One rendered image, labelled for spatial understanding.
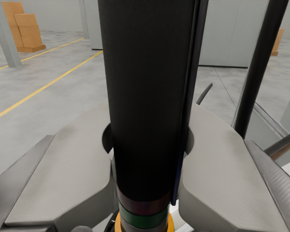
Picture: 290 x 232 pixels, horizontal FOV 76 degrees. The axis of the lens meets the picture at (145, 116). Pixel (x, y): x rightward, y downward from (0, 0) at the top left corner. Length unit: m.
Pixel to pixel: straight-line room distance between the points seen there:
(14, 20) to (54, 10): 6.13
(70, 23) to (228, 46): 10.46
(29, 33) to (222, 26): 6.44
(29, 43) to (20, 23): 0.66
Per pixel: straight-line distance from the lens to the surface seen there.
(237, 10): 5.81
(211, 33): 5.73
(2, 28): 6.36
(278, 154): 0.30
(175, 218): 0.19
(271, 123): 1.30
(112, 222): 0.43
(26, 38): 8.47
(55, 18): 14.44
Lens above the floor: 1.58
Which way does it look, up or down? 31 degrees down
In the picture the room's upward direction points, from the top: straight up
